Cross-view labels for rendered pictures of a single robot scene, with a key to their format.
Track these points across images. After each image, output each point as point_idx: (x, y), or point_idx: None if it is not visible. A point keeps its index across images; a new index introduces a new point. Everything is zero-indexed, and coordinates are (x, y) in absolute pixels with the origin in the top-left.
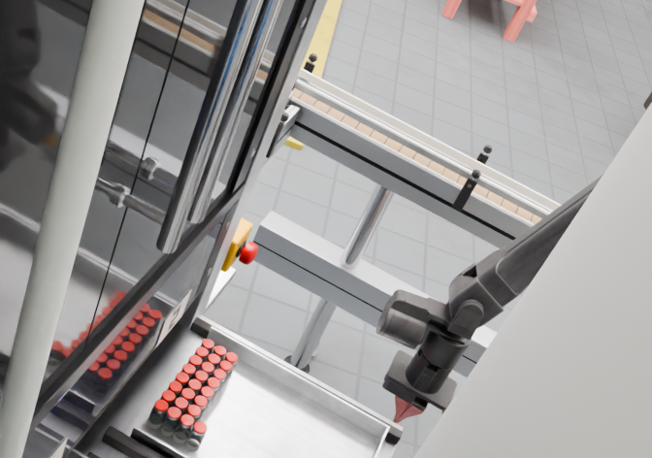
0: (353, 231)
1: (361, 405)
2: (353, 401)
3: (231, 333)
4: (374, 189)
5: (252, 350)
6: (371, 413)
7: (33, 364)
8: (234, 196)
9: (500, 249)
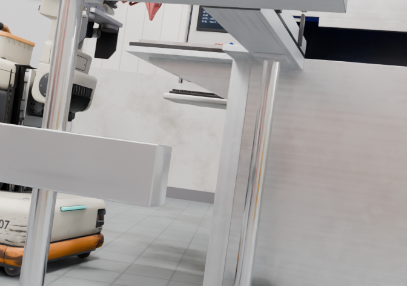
0: (72, 84)
1: (146, 46)
2: (150, 47)
3: (217, 53)
4: (80, 19)
5: (207, 44)
6: (145, 42)
7: None
8: None
9: None
